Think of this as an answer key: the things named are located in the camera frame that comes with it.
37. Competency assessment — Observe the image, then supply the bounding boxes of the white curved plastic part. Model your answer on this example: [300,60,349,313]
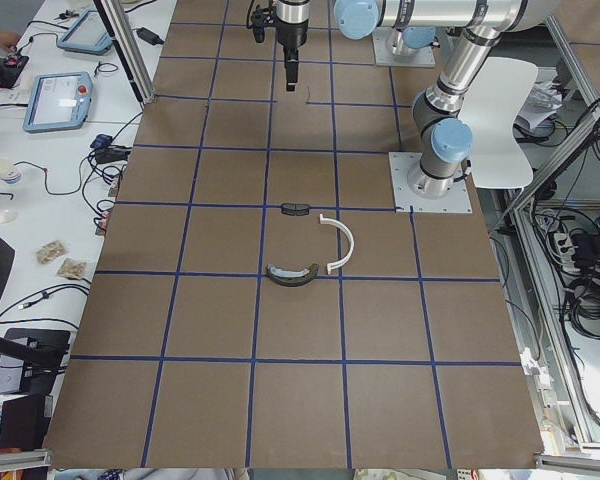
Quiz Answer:
[319,214,356,275]

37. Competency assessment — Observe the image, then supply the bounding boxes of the near blue teach pendant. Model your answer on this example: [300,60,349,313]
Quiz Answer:
[23,71,93,134]

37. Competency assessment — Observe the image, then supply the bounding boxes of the black power adapter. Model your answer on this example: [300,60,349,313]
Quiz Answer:
[136,27,164,45]

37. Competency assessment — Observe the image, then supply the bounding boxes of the aluminium frame post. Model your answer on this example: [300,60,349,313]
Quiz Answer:
[94,0,155,105]

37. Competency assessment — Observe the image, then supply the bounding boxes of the black monitor stand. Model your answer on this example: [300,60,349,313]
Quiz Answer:
[0,328,70,395]

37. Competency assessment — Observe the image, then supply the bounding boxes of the white plastic chair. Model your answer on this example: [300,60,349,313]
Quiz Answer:
[459,57,538,189]

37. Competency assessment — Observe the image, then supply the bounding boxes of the blue teach pendant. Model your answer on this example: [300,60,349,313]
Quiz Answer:
[23,71,93,134]
[57,9,112,55]

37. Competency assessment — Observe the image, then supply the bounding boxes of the far blue teach pendant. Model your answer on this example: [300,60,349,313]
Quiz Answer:
[57,9,112,55]

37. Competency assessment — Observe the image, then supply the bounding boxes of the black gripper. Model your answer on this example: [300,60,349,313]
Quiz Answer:
[275,19,309,92]

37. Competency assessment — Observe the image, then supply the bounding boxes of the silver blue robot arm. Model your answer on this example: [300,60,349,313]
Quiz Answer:
[387,26,436,57]
[333,1,558,199]

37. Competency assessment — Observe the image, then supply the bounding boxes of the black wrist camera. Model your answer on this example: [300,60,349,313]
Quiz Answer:
[246,2,275,44]

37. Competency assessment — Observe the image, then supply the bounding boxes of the black brake pad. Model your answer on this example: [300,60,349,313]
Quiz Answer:
[280,202,310,217]

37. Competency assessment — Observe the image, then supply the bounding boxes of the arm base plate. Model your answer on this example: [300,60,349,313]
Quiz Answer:
[372,27,436,68]
[389,152,472,214]

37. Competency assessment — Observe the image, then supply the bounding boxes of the green brake shoe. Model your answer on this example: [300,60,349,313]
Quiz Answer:
[266,263,319,287]

